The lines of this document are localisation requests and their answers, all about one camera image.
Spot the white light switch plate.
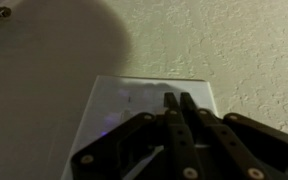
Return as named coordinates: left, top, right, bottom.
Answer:
left=60, top=76, right=218, bottom=180

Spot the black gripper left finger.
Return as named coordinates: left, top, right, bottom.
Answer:
left=71, top=92, right=204, bottom=180

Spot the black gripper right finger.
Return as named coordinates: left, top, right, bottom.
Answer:
left=180, top=92, right=288, bottom=180

